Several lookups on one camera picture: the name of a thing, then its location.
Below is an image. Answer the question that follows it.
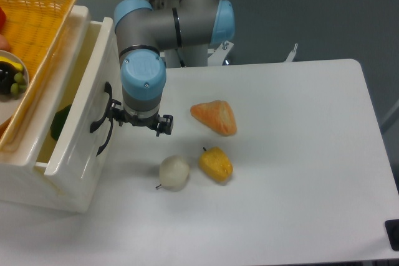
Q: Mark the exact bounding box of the orange woven basket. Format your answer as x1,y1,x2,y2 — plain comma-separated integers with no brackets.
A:
1,0,76,148

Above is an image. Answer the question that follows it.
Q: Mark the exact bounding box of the white plate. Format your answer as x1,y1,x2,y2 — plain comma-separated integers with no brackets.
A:
1,50,29,128

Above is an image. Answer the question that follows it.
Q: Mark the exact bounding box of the yellow banana toy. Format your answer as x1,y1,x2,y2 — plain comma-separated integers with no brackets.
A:
0,56,24,73

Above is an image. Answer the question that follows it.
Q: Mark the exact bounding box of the white drawer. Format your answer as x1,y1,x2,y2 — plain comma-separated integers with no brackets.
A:
45,17,120,181

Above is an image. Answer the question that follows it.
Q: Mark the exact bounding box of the black corner device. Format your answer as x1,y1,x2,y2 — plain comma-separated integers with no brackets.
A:
385,219,399,252

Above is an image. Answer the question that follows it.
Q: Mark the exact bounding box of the red toy fruit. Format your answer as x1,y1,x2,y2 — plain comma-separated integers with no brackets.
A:
0,7,7,29

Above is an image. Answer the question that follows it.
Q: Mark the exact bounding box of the white table clamp bracket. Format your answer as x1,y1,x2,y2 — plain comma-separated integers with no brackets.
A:
208,40,234,66

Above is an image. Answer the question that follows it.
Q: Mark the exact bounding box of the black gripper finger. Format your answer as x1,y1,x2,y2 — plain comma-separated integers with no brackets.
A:
107,99,125,126
156,115,173,137

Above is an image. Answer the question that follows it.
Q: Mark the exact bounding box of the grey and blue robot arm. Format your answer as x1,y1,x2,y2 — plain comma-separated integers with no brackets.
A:
90,0,235,135

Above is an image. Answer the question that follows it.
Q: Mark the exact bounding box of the white toy pear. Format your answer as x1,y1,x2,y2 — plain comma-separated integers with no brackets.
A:
155,155,190,191

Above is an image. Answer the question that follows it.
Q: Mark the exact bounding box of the black drawer handle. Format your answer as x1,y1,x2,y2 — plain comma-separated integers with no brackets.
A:
96,119,113,156
89,82,113,133

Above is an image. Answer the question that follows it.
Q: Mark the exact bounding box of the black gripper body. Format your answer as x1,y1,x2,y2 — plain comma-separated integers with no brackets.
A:
120,107,159,128

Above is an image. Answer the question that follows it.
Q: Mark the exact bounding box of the green toy pepper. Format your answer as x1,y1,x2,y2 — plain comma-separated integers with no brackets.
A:
50,104,72,141

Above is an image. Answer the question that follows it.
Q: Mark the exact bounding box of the dark purple toy eggplant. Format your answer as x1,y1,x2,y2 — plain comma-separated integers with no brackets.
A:
0,61,18,95

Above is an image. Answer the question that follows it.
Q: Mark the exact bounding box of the black lower drawer handle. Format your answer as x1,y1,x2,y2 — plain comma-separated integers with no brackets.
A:
96,119,113,156

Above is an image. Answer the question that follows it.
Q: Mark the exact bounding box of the yellow toy pepper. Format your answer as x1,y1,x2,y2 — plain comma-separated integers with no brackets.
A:
198,147,233,183

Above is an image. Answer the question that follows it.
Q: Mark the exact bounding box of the green grapes toy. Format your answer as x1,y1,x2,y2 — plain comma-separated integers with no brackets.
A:
11,72,27,97

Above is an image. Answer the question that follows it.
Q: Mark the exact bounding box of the white drawer cabinet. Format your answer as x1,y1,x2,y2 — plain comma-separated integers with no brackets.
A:
1,6,104,212

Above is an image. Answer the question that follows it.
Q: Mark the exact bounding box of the pink toy peach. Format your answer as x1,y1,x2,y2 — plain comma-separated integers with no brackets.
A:
0,34,11,52

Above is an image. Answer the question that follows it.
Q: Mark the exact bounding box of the black top drawer handle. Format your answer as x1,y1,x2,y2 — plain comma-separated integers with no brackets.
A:
89,82,113,133

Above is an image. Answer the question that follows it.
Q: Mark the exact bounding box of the orange bread toy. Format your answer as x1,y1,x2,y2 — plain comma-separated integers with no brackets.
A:
190,100,237,136

